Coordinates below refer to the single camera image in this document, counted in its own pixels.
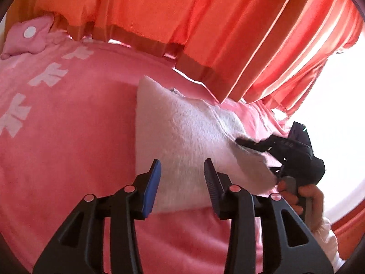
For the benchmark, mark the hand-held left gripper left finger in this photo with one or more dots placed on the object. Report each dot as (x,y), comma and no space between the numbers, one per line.
(151,189)

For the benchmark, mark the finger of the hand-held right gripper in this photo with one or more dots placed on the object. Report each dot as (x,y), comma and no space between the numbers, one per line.
(251,144)

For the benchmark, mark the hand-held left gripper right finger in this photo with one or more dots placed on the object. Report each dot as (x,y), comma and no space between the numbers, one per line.
(212,189)

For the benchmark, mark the cream sweater with black hearts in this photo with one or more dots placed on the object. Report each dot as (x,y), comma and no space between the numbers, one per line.
(182,137)

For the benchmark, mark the person's right forearm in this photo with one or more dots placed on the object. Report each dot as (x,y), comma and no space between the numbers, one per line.
(328,245)

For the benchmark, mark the person's right hand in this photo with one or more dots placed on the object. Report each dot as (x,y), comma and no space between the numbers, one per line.
(312,197)

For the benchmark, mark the pink fleece blanket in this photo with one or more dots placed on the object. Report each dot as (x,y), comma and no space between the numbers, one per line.
(71,148)

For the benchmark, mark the orange curtain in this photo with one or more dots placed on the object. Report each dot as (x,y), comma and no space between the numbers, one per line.
(199,20)

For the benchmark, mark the pink pillow with white dots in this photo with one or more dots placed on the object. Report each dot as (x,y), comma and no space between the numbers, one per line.
(28,38)

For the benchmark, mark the orange bed frame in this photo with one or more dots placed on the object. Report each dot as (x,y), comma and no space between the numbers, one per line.
(350,237)

